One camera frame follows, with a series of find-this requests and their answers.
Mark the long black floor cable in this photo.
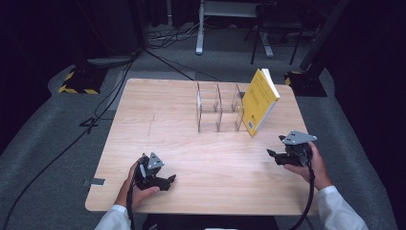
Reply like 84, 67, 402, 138
0, 52, 139, 230

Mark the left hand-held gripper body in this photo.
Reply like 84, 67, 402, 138
135, 151, 172, 192

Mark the person's right hand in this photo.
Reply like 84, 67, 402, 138
282, 141, 334, 192

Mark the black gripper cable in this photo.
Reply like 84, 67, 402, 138
287, 160, 317, 230
125, 162, 144, 230

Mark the grey metal pole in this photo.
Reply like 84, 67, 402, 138
299, 0, 351, 73

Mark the person's left hand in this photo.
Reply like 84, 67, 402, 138
114, 160, 161, 211

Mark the grey tape strip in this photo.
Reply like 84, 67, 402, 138
82, 177, 106, 188

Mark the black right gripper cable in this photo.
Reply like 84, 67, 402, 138
287, 160, 317, 230

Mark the clear acrylic book rack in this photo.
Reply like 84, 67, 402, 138
195, 81, 246, 134

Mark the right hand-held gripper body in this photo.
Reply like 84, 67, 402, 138
279, 129, 318, 168

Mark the yellow book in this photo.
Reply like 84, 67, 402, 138
240, 67, 282, 138

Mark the striped black stand base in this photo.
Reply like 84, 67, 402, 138
57, 64, 108, 96
283, 70, 328, 98

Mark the black chair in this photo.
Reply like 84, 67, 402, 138
243, 2, 306, 66

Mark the white desk frame leg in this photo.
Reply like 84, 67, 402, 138
194, 0, 260, 57

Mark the thin black floor cable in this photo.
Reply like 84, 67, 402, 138
143, 47, 222, 82

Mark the bundle of floor cables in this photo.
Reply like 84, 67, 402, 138
146, 21, 206, 50

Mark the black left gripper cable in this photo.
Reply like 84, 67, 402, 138
125, 162, 144, 230

